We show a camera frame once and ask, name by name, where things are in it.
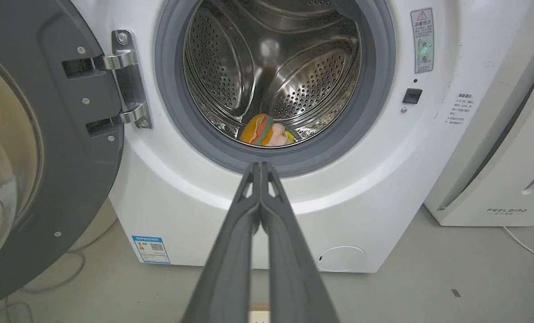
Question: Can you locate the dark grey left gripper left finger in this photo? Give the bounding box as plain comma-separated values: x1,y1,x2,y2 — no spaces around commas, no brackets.
182,162,261,323

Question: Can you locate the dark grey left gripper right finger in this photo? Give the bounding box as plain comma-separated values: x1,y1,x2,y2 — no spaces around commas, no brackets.
260,162,340,323

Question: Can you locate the white front-load washing machine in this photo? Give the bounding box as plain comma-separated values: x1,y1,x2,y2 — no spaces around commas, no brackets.
71,0,533,273

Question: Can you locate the colourful hamburger plush toy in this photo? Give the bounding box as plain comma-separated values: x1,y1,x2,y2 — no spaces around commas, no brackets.
239,113,296,147

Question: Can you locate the grey washing machine door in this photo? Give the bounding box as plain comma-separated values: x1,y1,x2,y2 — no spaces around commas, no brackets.
0,0,125,311

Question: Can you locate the blue energy label sticker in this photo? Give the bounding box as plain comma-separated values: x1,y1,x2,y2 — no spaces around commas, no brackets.
131,236,171,264

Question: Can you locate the chrome door hinge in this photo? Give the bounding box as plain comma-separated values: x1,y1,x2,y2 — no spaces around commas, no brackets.
93,30,153,130

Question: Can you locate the white air purifier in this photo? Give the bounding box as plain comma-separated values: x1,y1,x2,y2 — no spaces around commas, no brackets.
424,0,534,227

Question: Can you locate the grey warning label sticker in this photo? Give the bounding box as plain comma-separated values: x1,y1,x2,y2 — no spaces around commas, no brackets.
411,8,434,74

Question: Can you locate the grey floor cable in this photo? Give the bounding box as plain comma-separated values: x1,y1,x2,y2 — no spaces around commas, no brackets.
4,218,119,323

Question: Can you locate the white power cable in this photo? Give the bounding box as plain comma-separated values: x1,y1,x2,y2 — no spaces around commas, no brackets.
502,226,534,265

